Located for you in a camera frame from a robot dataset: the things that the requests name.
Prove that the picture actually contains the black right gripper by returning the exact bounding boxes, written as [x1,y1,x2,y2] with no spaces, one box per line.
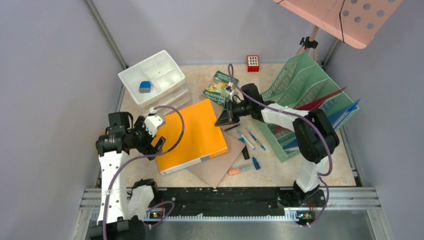
[215,99,253,127]

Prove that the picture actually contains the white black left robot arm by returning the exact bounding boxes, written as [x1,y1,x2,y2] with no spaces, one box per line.
[88,112,166,240]

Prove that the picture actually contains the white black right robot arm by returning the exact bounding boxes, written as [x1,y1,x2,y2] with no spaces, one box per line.
[214,83,340,206]

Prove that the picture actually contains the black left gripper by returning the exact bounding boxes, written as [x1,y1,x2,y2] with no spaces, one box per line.
[129,115,165,159]

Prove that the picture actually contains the pink music stand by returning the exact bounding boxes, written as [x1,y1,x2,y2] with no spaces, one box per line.
[275,0,403,60]

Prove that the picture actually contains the green Treehouse paperback book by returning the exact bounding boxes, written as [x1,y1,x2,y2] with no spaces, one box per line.
[202,70,236,107]

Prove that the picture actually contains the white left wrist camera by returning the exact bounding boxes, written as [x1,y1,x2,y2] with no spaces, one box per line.
[143,107,166,137]

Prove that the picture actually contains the orange folder binder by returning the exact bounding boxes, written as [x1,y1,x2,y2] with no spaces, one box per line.
[155,99,229,176]

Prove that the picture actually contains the white plastic drawer organizer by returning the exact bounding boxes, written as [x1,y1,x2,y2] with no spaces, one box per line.
[118,50,192,115]

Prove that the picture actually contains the red grid pen holder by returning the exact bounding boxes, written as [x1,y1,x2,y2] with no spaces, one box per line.
[246,55,260,73]

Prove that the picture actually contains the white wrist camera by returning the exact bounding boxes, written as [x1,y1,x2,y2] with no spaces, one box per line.
[225,82,235,98]
[143,107,166,137]

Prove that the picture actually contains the red plastic folder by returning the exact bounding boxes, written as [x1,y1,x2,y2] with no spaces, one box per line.
[278,83,352,116]

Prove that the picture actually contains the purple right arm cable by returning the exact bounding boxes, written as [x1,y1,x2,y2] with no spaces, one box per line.
[227,63,334,228]

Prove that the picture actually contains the green plastic file rack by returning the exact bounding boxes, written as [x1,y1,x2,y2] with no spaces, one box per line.
[255,52,359,163]

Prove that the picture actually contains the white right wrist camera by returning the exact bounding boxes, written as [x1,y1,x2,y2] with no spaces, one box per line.
[225,82,235,98]

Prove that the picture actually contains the blue clear gel pen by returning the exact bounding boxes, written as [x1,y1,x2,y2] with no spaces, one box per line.
[247,130,266,151]

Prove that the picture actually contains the white blue pen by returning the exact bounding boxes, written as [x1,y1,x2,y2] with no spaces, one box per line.
[237,130,256,150]

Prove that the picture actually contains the orange cap clear marker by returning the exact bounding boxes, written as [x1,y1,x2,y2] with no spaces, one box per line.
[227,165,256,176]

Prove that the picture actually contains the blue grey eraser block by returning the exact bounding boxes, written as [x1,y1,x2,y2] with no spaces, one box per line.
[138,80,152,94]

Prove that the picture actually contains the black marker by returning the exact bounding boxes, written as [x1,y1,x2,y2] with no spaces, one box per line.
[241,145,250,160]

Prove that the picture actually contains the dark purple pen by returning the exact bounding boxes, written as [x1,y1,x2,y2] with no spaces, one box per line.
[223,123,240,132]

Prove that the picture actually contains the blue marker cap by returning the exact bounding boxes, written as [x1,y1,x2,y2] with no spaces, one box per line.
[252,157,261,171]

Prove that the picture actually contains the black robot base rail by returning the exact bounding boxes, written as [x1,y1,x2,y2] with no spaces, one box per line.
[128,187,327,210]

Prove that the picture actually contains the blue file folder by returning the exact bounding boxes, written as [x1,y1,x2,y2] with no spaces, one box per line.
[283,98,362,155]

